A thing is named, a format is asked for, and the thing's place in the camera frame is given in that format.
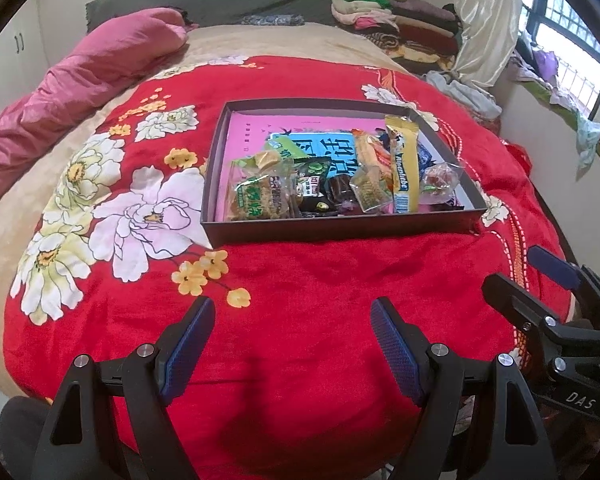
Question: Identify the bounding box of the plain clear cracker packet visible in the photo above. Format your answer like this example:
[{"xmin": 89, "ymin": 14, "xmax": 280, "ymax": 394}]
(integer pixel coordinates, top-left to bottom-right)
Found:
[{"xmin": 351, "ymin": 164, "xmax": 397, "ymax": 213}]

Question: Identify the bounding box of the green packet with yellow candy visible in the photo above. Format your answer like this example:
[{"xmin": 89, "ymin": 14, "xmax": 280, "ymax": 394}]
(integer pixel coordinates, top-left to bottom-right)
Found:
[{"xmin": 252, "ymin": 137, "xmax": 296, "ymax": 173}]

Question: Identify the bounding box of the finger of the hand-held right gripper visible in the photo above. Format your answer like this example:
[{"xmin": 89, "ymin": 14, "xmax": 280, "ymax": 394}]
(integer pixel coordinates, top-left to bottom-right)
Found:
[
  {"xmin": 481, "ymin": 272, "xmax": 573, "ymax": 343},
  {"xmin": 526, "ymin": 245, "xmax": 600, "ymax": 331}
]

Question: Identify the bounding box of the yellow snack packet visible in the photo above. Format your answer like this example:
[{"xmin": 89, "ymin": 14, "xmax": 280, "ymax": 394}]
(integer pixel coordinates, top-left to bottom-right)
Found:
[{"xmin": 384, "ymin": 115, "xmax": 422, "ymax": 214}]

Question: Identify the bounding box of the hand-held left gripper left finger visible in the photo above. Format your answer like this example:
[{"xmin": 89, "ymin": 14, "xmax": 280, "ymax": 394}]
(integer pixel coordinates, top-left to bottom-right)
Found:
[{"xmin": 30, "ymin": 296, "xmax": 217, "ymax": 480}]

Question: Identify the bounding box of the clear cracker packet green label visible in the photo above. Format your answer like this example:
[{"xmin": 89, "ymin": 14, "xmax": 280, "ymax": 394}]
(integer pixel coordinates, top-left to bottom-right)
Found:
[{"xmin": 226, "ymin": 159, "xmax": 302, "ymax": 222}]

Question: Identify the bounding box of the red plastic bag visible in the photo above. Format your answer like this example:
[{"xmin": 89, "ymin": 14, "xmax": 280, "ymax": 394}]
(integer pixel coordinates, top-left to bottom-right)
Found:
[{"xmin": 505, "ymin": 142, "xmax": 531, "ymax": 171}]

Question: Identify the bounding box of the red floral blanket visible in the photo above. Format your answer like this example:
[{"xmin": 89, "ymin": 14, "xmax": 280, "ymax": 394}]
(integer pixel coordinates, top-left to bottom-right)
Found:
[{"xmin": 2, "ymin": 55, "xmax": 576, "ymax": 480}]

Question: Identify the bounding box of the cream curtain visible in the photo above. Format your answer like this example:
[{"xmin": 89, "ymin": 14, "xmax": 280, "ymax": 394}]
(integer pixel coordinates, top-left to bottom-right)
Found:
[{"xmin": 452, "ymin": 0, "xmax": 523, "ymax": 88}]

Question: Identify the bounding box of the clear packet with red candy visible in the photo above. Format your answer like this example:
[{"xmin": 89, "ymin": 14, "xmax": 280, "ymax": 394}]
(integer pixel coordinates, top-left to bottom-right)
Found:
[{"xmin": 417, "ymin": 161, "xmax": 465, "ymax": 202}]

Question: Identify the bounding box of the pink book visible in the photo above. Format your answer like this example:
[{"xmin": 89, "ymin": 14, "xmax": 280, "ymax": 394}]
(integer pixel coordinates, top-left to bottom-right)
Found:
[{"xmin": 222, "ymin": 112, "xmax": 461, "ymax": 221}]

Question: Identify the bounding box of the window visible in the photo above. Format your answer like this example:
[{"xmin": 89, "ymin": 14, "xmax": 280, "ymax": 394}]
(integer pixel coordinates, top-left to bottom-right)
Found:
[{"xmin": 517, "ymin": 0, "xmax": 600, "ymax": 126}]

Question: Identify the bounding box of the white and green cloth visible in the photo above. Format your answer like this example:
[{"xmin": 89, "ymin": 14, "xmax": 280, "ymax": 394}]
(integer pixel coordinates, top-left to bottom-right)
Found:
[{"xmin": 575, "ymin": 115, "xmax": 600, "ymax": 168}]

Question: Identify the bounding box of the stack of folded clothes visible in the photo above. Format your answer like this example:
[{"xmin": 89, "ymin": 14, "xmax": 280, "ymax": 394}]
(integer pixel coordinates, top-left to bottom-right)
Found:
[{"xmin": 330, "ymin": 0, "xmax": 463, "ymax": 78}]

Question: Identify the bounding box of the grey patterned pillow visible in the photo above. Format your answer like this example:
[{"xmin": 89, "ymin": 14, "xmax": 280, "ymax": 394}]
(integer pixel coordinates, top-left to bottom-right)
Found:
[{"xmin": 240, "ymin": 12, "xmax": 306, "ymax": 27}]

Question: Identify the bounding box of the person's leg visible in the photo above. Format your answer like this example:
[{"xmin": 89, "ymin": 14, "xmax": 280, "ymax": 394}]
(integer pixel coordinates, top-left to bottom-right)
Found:
[{"xmin": 0, "ymin": 395, "xmax": 56, "ymax": 480}]

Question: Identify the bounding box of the black snack packet red label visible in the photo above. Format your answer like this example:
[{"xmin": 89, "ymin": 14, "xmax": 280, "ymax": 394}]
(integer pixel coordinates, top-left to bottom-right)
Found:
[{"xmin": 296, "ymin": 175, "xmax": 332, "ymax": 213}]

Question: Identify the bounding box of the dark brown snack packet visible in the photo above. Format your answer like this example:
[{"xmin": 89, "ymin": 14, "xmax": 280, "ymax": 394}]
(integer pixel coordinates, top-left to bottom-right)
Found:
[{"xmin": 327, "ymin": 175, "xmax": 357, "ymax": 206}]

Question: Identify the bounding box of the purple cloth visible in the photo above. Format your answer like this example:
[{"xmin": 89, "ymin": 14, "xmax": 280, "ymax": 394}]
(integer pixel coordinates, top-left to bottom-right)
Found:
[{"xmin": 532, "ymin": 50, "xmax": 558, "ymax": 81}]

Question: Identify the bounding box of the dark grey shallow box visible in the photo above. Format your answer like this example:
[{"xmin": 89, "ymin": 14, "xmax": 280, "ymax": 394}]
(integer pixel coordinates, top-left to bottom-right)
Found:
[{"xmin": 200, "ymin": 99, "xmax": 488, "ymax": 247}]

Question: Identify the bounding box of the dark cloth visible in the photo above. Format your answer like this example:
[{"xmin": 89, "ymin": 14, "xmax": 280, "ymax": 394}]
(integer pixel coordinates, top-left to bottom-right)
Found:
[{"xmin": 167, "ymin": 7, "xmax": 198, "ymax": 28}]

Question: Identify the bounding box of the orange cracker packet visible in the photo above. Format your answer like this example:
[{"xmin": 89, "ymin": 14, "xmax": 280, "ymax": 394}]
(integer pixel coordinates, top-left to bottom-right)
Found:
[{"xmin": 351, "ymin": 129, "xmax": 396, "ymax": 181}]

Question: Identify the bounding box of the white wardrobe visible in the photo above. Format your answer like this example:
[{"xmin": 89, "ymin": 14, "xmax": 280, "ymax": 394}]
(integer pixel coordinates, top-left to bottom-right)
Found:
[{"xmin": 0, "ymin": 0, "xmax": 43, "ymax": 131}]

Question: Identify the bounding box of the pink quilt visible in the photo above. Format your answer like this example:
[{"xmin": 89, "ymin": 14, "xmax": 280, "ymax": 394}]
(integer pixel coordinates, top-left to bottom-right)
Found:
[{"xmin": 0, "ymin": 7, "xmax": 191, "ymax": 226}]

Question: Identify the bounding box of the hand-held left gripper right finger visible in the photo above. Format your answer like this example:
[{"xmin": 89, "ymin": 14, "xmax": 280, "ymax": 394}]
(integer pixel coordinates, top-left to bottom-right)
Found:
[{"xmin": 370, "ymin": 297, "xmax": 556, "ymax": 480}]

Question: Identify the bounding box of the light blue clothes pile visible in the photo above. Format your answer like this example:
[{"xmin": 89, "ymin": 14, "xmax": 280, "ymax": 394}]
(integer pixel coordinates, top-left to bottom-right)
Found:
[{"xmin": 425, "ymin": 70, "xmax": 503, "ymax": 118}]

